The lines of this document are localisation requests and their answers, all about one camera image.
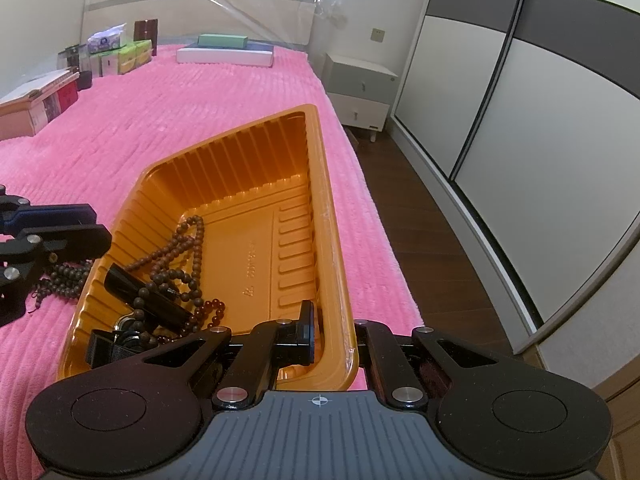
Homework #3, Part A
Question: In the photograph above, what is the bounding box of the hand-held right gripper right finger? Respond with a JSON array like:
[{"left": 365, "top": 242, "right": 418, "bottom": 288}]
[{"left": 352, "top": 318, "right": 501, "bottom": 410}]

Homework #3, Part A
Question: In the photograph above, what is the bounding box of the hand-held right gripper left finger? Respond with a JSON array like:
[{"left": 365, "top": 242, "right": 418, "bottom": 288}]
[{"left": 131, "top": 300, "right": 319, "bottom": 409}]

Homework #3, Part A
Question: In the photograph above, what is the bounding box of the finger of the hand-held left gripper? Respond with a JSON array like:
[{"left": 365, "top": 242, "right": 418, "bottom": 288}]
[
  {"left": 0, "top": 186, "right": 97, "bottom": 235},
  {"left": 0, "top": 224, "right": 112, "bottom": 327}
]

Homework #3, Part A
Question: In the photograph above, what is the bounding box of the dark brown bead necklace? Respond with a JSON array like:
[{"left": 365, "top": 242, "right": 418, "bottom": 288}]
[{"left": 29, "top": 259, "right": 94, "bottom": 317}]

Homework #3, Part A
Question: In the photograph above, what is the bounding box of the orange plastic tray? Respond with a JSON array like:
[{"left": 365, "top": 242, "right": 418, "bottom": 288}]
[{"left": 56, "top": 104, "right": 360, "bottom": 392}]

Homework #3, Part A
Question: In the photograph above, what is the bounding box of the light wooden box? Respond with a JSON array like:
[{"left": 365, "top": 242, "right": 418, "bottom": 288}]
[{"left": 0, "top": 91, "right": 49, "bottom": 139}]

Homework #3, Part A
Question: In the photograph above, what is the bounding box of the pink blanket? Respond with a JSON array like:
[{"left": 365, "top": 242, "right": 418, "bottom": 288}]
[{"left": 0, "top": 42, "right": 427, "bottom": 480}]

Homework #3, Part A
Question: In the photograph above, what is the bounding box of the green and white box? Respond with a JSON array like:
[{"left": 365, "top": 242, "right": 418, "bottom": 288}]
[
  {"left": 120, "top": 40, "right": 153, "bottom": 74},
  {"left": 90, "top": 52, "right": 124, "bottom": 77}
]

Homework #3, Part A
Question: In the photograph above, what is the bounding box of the tissue pack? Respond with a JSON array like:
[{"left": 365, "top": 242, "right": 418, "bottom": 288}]
[{"left": 87, "top": 24, "right": 126, "bottom": 54}]

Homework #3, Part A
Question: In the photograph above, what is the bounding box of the dark brown box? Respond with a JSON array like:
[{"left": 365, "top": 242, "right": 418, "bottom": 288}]
[{"left": 133, "top": 18, "right": 159, "bottom": 57}]

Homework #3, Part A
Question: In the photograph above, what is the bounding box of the flat white box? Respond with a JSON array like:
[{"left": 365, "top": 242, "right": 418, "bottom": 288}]
[{"left": 176, "top": 45, "right": 276, "bottom": 68}]

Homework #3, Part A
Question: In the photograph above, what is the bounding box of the white nightstand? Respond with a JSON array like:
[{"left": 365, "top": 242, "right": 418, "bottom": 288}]
[{"left": 322, "top": 52, "right": 399, "bottom": 142}]

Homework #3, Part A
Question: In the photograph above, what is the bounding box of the long green box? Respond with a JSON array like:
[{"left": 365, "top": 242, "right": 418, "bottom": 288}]
[{"left": 197, "top": 34, "right": 250, "bottom": 50}]

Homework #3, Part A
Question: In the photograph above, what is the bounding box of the beige headboard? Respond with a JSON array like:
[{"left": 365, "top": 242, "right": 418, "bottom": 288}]
[{"left": 81, "top": 0, "right": 321, "bottom": 57}]

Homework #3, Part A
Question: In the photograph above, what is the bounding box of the white and grey wardrobe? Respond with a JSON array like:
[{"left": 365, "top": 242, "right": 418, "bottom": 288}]
[{"left": 387, "top": 0, "right": 640, "bottom": 362}]

